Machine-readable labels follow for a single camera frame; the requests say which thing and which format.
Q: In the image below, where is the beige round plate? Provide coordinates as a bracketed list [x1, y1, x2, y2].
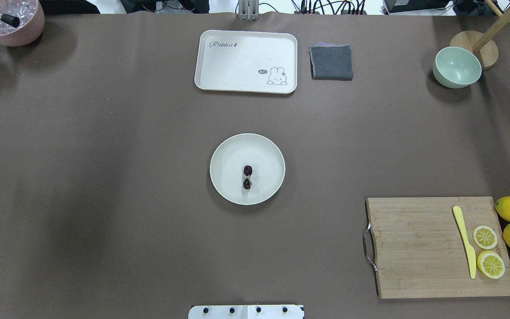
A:
[210, 133, 286, 205]

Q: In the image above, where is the dark red cherry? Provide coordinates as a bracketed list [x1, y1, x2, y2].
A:
[243, 165, 253, 176]
[242, 178, 252, 190]

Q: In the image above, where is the white rabbit tray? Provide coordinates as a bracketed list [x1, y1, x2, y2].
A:
[194, 30, 298, 94]

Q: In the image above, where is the grey folded cloth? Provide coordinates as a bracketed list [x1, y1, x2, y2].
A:
[309, 43, 354, 81]

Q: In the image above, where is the bamboo cutting board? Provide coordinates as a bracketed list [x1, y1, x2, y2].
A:
[363, 197, 510, 299]

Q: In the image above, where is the mint green bowl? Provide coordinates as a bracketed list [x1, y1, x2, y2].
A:
[432, 47, 482, 89]

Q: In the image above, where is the yellow plastic knife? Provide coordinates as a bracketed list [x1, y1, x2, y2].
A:
[452, 205, 477, 279]

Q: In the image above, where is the lemon slice upper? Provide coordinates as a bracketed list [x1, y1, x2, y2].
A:
[472, 226, 498, 250]

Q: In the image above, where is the lemon slice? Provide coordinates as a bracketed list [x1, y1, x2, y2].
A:
[476, 250, 506, 279]
[472, 226, 498, 250]

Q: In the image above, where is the wooden mug tree stand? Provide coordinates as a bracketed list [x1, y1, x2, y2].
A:
[449, 0, 510, 70]

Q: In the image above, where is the lemon slice lower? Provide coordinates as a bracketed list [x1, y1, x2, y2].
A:
[476, 250, 506, 279]

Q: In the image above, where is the pink bowl with ice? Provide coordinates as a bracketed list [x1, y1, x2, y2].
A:
[0, 0, 45, 47]

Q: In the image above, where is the aluminium frame post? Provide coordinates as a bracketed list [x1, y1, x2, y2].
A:
[237, 0, 260, 21]

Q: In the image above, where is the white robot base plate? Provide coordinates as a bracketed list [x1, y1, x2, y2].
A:
[188, 303, 305, 319]

